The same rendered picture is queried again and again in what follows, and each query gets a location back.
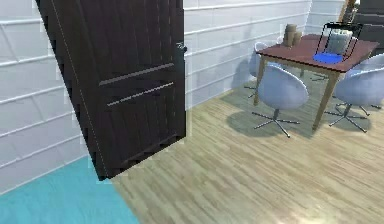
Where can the blue round plate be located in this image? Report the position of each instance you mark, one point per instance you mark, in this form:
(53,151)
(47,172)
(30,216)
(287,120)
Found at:
(328,57)

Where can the small tan cylinder jar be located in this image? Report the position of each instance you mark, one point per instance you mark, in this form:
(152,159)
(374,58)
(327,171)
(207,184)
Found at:
(297,37)

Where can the dark grey cabinet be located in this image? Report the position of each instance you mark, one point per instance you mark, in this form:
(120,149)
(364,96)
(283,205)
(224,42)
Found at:
(370,20)

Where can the brown wooden dining table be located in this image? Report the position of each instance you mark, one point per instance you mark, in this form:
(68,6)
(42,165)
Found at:
(310,53)

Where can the dark brown room door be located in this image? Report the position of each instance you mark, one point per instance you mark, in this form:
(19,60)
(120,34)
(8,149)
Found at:
(126,76)

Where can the white swivel shell chair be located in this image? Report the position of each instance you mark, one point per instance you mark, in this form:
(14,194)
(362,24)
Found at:
(370,63)
(358,88)
(256,60)
(281,90)

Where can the grey white cup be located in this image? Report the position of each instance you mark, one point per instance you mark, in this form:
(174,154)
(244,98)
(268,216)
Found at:
(340,41)

